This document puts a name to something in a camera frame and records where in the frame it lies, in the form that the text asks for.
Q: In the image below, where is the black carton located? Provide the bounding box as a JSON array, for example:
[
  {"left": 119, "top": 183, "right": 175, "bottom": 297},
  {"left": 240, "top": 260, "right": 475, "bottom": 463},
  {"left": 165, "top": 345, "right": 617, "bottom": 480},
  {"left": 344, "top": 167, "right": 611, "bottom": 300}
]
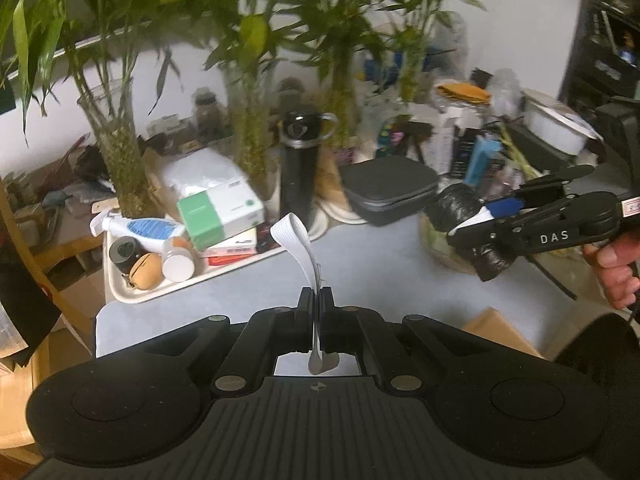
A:
[{"left": 452, "top": 130, "right": 481, "bottom": 178}]

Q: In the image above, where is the black sleep mask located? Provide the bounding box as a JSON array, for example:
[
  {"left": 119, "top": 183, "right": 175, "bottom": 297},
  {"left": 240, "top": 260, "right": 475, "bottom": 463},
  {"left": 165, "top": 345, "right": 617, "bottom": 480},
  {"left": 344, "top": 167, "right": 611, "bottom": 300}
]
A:
[{"left": 425, "top": 182, "right": 518, "bottom": 281}]

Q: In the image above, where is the wooden chair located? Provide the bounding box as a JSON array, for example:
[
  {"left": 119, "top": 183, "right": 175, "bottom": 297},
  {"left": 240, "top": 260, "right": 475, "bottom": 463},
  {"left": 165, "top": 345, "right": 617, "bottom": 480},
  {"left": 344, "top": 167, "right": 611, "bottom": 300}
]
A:
[{"left": 0, "top": 180, "right": 101, "bottom": 461}]

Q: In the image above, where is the black thermos bottle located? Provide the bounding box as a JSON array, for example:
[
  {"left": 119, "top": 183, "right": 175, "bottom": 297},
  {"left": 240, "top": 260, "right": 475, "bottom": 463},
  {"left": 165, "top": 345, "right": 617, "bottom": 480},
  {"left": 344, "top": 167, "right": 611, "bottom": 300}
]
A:
[{"left": 277, "top": 109, "right": 338, "bottom": 228}]

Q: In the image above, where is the grey table mat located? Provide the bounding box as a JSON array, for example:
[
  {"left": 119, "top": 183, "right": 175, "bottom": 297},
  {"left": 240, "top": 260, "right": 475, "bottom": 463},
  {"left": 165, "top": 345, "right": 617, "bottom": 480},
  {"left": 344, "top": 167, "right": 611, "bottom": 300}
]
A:
[{"left": 95, "top": 210, "right": 591, "bottom": 361}]

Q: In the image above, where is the black cloth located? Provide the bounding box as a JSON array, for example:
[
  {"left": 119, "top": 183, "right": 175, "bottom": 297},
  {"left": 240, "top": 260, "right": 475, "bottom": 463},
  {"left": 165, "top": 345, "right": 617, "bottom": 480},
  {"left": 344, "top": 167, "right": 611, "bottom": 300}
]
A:
[{"left": 0, "top": 240, "right": 63, "bottom": 367}]

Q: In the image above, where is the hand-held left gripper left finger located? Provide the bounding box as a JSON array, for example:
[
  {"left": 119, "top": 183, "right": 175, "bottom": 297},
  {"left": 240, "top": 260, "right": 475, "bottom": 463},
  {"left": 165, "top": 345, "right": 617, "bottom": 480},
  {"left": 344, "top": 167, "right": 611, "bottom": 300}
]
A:
[{"left": 170, "top": 287, "right": 317, "bottom": 396}]

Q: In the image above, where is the light blue carton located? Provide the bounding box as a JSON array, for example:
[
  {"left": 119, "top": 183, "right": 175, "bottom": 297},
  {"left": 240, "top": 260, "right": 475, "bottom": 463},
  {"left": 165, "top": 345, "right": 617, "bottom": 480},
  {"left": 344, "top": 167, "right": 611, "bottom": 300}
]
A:
[{"left": 465, "top": 137, "right": 503, "bottom": 186}]

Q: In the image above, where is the white round container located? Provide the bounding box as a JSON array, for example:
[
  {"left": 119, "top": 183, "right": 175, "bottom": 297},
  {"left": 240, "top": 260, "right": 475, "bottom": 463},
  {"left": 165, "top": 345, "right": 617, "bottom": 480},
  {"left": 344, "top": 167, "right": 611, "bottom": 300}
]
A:
[{"left": 522, "top": 90, "right": 601, "bottom": 156}]

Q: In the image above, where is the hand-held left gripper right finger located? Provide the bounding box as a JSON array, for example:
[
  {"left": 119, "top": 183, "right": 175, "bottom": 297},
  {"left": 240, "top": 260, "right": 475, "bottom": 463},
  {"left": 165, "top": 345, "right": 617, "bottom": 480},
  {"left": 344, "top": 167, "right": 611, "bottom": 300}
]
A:
[{"left": 320, "top": 286, "right": 461, "bottom": 393}]

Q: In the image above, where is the grey hard case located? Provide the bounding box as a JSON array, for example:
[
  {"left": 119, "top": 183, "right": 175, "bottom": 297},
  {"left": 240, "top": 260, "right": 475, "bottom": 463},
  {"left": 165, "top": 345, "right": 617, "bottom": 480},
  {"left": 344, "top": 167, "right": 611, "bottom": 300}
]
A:
[{"left": 339, "top": 155, "right": 441, "bottom": 225}]

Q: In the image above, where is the cream plastic tray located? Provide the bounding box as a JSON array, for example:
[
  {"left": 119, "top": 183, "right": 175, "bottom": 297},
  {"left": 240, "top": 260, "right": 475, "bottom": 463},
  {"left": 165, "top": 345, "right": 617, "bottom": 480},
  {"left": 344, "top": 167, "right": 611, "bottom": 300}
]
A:
[
  {"left": 102, "top": 220, "right": 301, "bottom": 304},
  {"left": 305, "top": 210, "right": 331, "bottom": 238},
  {"left": 320, "top": 200, "right": 371, "bottom": 224}
]

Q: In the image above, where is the white elastic strap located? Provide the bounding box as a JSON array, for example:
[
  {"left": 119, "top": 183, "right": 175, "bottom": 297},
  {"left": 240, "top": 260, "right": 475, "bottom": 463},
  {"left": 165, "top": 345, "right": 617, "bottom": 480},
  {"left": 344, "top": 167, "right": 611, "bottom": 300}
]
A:
[{"left": 270, "top": 212, "right": 341, "bottom": 376}]

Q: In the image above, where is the white bag with bird print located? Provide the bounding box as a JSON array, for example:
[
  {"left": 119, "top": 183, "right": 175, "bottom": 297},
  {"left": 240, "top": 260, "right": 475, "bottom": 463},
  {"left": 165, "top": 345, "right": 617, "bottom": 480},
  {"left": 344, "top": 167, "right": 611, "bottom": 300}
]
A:
[{"left": 372, "top": 105, "right": 416, "bottom": 158}]

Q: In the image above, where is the white carton with open flap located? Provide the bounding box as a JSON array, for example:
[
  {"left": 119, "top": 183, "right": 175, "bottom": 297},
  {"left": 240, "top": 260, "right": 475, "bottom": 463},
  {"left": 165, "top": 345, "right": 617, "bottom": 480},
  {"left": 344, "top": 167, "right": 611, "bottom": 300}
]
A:
[{"left": 435, "top": 110, "right": 463, "bottom": 176}]

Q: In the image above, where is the bamboo in glass vase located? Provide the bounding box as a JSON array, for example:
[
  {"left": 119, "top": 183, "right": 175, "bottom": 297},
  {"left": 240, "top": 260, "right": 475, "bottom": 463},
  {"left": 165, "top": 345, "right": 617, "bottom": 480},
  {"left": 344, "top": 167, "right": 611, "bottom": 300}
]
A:
[
  {"left": 190, "top": 0, "right": 321, "bottom": 188},
  {"left": 370, "top": 0, "right": 521, "bottom": 106},
  {"left": 280, "top": 0, "right": 401, "bottom": 151},
  {"left": 0, "top": 0, "right": 181, "bottom": 218}
]

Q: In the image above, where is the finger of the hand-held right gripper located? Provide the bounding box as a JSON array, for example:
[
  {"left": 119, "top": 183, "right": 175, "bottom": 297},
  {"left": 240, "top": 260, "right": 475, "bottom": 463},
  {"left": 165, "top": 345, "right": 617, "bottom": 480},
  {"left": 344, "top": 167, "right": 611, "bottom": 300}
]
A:
[
  {"left": 446, "top": 212, "right": 528, "bottom": 261},
  {"left": 487, "top": 165, "right": 596, "bottom": 217}
]

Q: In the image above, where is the orange cloth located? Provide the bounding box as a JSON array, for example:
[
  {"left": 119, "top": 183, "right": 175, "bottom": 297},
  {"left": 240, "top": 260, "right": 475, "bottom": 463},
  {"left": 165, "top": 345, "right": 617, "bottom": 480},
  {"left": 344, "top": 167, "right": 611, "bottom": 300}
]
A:
[{"left": 435, "top": 81, "right": 491, "bottom": 106}]

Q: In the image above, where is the white plastic bag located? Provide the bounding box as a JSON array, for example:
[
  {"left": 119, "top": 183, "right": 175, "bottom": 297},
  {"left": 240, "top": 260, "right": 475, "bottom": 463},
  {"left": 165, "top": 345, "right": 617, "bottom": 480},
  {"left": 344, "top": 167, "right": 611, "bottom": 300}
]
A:
[{"left": 160, "top": 149, "right": 251, "bottom": 198}]

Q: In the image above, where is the black tape roll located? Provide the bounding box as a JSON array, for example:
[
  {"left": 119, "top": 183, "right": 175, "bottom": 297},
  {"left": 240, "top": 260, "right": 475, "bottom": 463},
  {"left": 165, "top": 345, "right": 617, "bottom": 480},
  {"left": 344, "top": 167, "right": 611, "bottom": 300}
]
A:
[{"left": 109, "top": 236, "right": 141, "bottom": 276}]

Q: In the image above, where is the white spray bottle blue label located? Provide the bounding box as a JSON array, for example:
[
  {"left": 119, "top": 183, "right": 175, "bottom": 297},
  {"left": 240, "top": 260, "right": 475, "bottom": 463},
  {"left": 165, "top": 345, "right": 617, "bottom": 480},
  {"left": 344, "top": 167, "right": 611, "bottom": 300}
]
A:
[{"left": 91, "top": 210, "right": 190, "bottom": 253}]

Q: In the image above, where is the red and white flat box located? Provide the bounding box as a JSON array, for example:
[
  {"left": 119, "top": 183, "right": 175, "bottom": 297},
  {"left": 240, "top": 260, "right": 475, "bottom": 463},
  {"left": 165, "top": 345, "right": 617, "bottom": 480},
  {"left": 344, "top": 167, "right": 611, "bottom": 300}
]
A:
[{"left": 202, "top": 227, "right": 261, "bottom": 266}]

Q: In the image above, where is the brown cardboard box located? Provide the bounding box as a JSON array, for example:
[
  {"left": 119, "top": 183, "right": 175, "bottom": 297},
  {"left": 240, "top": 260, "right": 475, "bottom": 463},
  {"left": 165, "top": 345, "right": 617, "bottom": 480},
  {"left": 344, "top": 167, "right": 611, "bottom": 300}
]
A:
[{"left": 462, "top": 307, "right": 546, "bottom": 361}]

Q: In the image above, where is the green and white box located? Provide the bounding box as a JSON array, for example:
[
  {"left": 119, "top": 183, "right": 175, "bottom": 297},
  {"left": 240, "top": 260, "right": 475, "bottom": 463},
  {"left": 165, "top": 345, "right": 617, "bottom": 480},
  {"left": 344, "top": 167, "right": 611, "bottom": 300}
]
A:
[{"left": 177, "top": 180, "right": 265, "bottom": 252}]

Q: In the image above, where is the person's right hand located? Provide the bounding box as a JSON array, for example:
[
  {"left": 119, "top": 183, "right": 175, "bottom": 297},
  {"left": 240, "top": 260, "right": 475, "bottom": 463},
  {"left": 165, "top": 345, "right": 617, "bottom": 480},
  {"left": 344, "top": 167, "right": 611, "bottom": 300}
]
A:
[{"left": 582, "top": 234, "right": 640, "bottom": 311}]

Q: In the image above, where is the brown wooden egg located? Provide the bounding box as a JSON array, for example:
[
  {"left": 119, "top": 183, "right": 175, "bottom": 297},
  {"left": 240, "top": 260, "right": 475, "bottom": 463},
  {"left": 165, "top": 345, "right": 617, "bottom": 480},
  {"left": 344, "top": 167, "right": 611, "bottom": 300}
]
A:
[{"left": 129, "top": 252, "right": 163, "bottom": 291}]

